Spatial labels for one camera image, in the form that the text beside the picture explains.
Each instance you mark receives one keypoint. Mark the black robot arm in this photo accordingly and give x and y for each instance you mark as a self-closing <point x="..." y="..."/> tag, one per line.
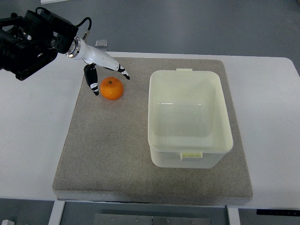
<point x="29" y="43"/>

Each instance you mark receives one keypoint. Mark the small grey floor object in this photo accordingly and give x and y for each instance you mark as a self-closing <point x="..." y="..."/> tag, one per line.
<point x="101" y="43"/>

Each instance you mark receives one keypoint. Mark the orange fruit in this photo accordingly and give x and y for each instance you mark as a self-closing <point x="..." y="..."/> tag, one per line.
<point x="111" y="88"/>

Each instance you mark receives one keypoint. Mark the small white corner object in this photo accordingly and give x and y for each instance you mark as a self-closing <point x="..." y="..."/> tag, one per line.
<point x="7" y="222"/>

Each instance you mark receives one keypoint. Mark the black control panel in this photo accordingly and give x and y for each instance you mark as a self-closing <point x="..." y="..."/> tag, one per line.
<point x="272" y="212"/>

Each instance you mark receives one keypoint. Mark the cream plastic box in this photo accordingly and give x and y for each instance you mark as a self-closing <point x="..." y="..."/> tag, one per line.
<point x="188" y="123"/>

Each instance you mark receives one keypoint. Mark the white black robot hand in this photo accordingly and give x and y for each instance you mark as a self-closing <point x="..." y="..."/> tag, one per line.
<point x="92" y="56"/>

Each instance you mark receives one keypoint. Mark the grey felt mat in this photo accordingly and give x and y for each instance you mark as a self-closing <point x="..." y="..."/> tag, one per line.
<point x="106" y="156"/>

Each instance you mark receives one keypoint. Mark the white floor object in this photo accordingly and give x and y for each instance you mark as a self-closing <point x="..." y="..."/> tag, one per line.
<point x="43" y="2"/>

